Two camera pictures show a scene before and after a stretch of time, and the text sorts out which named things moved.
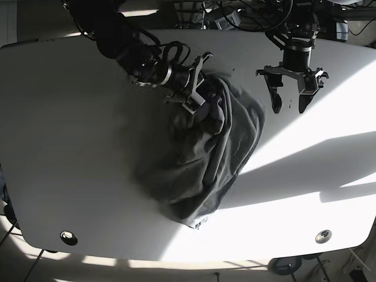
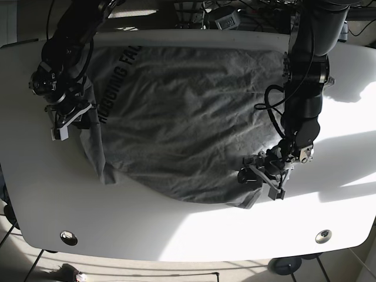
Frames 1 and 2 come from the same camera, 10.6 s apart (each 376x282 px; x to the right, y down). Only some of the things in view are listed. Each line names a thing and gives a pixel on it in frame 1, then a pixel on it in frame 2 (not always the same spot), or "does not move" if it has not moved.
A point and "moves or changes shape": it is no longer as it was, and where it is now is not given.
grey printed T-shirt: (187, 162) moves or changes shape
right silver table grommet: (323, 236) does not move
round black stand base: (285, 265) does not move
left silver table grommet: (69, 237) does not move
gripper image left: (211, 96) -> (63, 114)
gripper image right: (311, 80) -> (270, 167)
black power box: (224, 24) does not move
